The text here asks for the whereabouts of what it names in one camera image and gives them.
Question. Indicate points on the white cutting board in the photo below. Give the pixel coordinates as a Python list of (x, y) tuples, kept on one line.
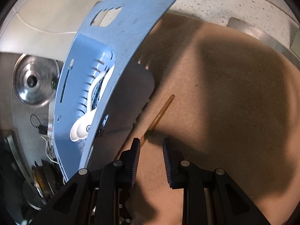
[(46, 11)]

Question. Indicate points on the peach table mat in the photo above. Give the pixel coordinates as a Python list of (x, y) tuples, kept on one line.
[(222, 145)]

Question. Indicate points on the black power adapter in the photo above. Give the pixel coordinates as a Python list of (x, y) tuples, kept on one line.
[(42, 129)]

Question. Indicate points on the blue plastic basket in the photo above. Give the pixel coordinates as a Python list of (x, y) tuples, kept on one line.
[(126, 35)]

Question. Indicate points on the steel pot lid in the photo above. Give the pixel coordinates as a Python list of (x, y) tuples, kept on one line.
[(35, 82)]

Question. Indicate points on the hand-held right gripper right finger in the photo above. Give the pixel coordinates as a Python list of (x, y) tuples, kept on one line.
[(166, 161)]

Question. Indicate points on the red and wooden chopstick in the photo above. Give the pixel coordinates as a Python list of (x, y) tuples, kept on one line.
[(161, 111)]

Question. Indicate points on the green lid holder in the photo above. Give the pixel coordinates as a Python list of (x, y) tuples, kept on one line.
[(54, 83)]

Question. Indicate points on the black gas stove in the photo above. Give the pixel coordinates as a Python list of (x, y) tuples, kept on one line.
[(43, 179)]

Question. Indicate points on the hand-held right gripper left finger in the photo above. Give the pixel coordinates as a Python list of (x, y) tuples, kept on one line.
[(135, 164)]

